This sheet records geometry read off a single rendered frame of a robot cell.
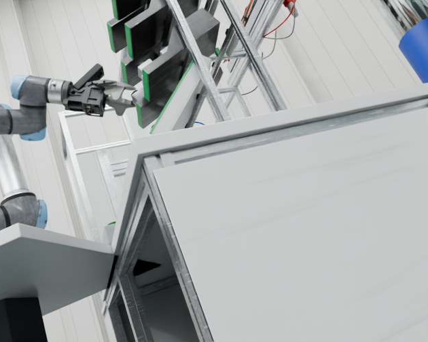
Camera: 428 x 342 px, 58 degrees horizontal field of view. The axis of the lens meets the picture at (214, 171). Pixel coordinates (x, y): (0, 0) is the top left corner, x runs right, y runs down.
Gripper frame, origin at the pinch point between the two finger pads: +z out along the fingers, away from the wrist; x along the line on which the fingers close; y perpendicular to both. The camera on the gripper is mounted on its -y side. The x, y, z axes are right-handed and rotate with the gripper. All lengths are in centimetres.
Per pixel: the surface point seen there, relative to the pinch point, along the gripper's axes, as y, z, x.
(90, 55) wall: -273, -120, -328
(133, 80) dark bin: -9.8, -2.0, -5.9
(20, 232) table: 52, -12, 28
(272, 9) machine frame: -112, 60, -61
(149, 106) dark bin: 4.0, 5.5, 0.8
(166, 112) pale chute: 16.7, 11.7, 18.8
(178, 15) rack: -13.1, 11.7, 21.8
